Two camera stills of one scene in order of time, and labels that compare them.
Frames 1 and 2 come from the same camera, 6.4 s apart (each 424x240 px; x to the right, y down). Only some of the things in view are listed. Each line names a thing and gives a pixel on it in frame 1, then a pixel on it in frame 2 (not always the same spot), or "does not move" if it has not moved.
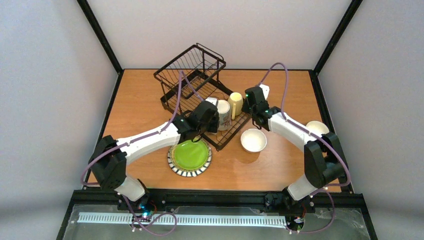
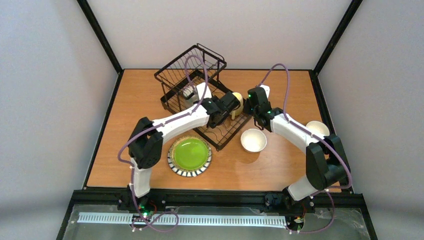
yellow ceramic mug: x=236 y=101 does not move
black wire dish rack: x=192 y=78 does not move
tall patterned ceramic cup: x=224 y=113 to x=188 y=90
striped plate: x=185 y=173 does not move
